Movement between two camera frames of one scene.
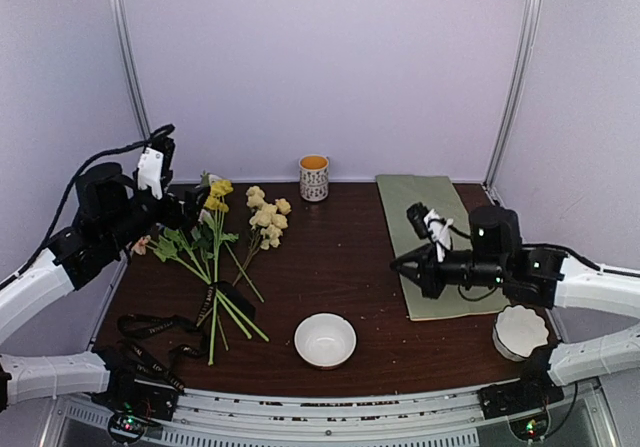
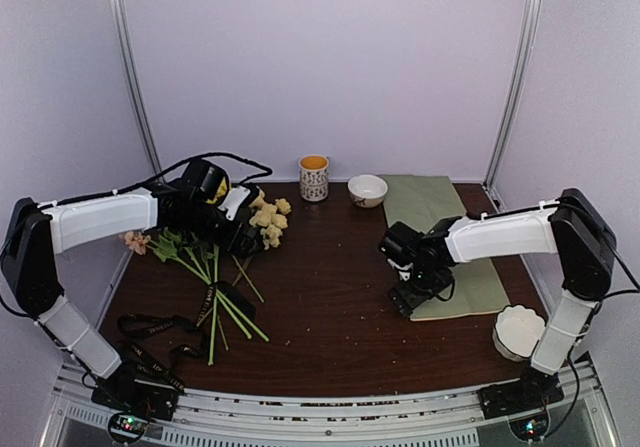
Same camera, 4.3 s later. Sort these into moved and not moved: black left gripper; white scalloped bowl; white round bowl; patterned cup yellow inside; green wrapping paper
Moved: black left gripper; white round bowl
Not moved: green wrapping paper; patterned cup yellow inside; white scalloped bowl
